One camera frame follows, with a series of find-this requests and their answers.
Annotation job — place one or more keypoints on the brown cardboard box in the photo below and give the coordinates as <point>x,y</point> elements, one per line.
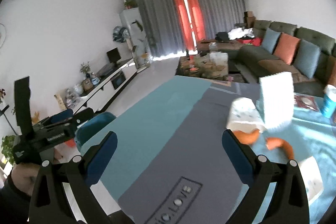
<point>249,18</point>

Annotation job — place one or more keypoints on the brown picture frame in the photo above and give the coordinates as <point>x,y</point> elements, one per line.
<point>88,84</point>

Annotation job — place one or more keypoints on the grey flat box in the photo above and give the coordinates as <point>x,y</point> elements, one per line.
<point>105,69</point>

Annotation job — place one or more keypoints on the blue and white vase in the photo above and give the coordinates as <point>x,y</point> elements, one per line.
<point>94,78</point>

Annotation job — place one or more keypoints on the orange curtain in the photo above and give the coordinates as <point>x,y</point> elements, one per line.
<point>195,11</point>
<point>181,16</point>

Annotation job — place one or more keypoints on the dark green sofa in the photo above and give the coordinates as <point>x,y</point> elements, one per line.
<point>262,56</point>

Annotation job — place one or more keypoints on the blue cushion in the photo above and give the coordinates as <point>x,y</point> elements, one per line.
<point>306,59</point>
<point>271,40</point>

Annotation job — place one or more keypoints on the person's left forearm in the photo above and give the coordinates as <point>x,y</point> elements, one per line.
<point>11,208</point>

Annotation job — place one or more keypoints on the grey curtain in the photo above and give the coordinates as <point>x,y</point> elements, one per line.
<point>220,6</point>
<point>157,22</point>

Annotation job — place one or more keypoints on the flower vase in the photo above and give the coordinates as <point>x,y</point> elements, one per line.
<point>85,70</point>

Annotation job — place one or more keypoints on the teal chair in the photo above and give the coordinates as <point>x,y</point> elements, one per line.
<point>92,127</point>

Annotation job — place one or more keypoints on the person's left hand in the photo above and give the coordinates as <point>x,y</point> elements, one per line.
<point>22,178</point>

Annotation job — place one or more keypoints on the white foam fruit net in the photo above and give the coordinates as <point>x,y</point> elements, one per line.
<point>277,98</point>

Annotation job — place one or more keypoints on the red cloth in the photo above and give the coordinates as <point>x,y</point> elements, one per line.
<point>250,42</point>

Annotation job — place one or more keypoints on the white cloth pile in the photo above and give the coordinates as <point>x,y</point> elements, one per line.
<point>240,33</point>

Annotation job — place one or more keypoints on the black monitor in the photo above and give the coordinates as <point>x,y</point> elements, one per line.
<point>113,55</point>

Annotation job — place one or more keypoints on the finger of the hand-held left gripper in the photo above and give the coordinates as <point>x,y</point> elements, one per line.
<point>84,115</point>
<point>64,114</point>

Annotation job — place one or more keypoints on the wooden sign board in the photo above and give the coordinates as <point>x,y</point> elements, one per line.
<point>60,102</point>

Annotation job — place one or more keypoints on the black cloth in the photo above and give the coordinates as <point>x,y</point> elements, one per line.
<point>222,36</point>

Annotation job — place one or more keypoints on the white ceramic jar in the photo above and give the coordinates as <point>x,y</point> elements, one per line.
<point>78,89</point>

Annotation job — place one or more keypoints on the white plastic bag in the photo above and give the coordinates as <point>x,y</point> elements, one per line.
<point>218,58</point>

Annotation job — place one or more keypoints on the white standing air conditioner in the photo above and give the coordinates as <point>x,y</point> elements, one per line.
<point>131,29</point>

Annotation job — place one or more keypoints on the glass figurine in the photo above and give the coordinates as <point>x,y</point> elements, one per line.
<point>70,96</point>

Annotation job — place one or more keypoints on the small potted plant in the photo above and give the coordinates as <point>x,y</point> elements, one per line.
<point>130,3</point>

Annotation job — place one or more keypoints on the blue paper cup white lid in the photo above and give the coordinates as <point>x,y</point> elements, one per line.
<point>329,104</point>

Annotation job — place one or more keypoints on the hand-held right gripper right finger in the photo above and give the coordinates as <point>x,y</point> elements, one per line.
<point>237,157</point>

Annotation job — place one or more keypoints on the red snack packet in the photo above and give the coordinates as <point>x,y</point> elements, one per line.
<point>305,102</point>

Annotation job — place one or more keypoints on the white tv cabinet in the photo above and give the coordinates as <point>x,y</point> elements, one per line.
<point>105,82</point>

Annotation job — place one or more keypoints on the coffee table with jars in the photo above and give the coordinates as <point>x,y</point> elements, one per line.
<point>204,69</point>

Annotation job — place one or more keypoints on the tall leafy plant in vase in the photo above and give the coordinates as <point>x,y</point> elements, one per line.
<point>143,50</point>

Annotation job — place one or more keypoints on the glass jar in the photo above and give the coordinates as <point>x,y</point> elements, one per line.
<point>213,47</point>

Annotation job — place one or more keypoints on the fan with patterned cover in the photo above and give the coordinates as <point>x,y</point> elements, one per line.
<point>121,34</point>

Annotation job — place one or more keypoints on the green trailing potted plant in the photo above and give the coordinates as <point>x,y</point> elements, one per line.
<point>8,149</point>

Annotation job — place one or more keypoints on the orange cushion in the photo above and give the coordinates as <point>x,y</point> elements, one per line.
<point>286,48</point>

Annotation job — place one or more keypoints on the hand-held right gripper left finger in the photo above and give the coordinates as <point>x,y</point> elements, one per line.
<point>102,157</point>

